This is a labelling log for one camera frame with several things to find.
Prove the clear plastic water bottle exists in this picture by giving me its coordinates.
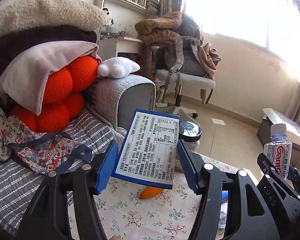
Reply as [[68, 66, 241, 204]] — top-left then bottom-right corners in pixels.
[[264, 123, 293, 179]]

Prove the blue cardboard box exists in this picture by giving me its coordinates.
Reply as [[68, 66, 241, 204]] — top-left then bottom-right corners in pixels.
[[112, 108, 180, 190]]

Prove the crumpled clear plastic wrapper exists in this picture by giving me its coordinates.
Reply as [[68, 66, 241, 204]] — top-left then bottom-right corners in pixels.
[[218, 191, 228, 230]]

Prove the grey ottoman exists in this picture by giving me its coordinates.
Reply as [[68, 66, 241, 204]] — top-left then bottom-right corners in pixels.
[[257, 119, 300, 166]]

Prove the grey striped quilted cover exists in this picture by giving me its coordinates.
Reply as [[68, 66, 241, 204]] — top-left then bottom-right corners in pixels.
[[0, 108, 127, 238]]

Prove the grey quilted pillow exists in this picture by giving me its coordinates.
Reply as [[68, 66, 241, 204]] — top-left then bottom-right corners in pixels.
[[262, 108, 300, 146]]

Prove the floral tablecloth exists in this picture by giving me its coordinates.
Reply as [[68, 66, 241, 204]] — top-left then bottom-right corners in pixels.
[[67, 154, 258, 240]]

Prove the floral monogram tote bag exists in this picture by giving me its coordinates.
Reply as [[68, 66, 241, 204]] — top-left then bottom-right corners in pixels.
[[0, 107, 92, 174]]

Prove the white paper on floor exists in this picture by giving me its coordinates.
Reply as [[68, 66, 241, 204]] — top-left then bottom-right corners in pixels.
[[211, 118, 226, 126]]

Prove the orange peel piece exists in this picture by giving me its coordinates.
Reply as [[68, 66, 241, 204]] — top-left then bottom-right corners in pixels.
[[139, 186, 164, 199]]

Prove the clear plastic snack jar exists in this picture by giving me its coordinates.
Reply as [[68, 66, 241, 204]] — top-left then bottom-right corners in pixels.
[[179, 120, 202, 152]]

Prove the orange knot cushion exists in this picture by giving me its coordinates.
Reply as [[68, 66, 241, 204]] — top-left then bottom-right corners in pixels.
[[10, 56, 100, 133]]

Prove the grey sofa armrest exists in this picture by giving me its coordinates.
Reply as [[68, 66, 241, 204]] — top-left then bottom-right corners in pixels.
[[83, 74, 156, 130]]

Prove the pink fleece cloth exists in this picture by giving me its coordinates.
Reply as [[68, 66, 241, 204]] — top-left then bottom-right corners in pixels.
[[0, 41, 101, 116]]

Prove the white office chair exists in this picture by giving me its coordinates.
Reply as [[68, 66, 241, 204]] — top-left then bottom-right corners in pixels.
[[155, 69, 216, 122]]

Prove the white plush toy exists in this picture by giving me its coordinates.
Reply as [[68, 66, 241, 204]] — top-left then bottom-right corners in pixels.
[[97, 57, 140, 79]]

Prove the grey backpack on chair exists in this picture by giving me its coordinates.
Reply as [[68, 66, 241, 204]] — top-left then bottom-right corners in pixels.
[[155, 36, 208, 77]]

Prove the white desk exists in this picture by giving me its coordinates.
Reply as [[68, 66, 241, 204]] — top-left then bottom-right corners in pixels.
[[98, 37, 144, 60]]

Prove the brown blanket on chair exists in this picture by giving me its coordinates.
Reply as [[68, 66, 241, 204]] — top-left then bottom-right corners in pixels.
[[135, 11, 221, 80]]

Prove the beige fluffy cushion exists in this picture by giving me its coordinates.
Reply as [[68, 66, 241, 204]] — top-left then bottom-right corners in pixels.
[[0, 0, 109, 38]]

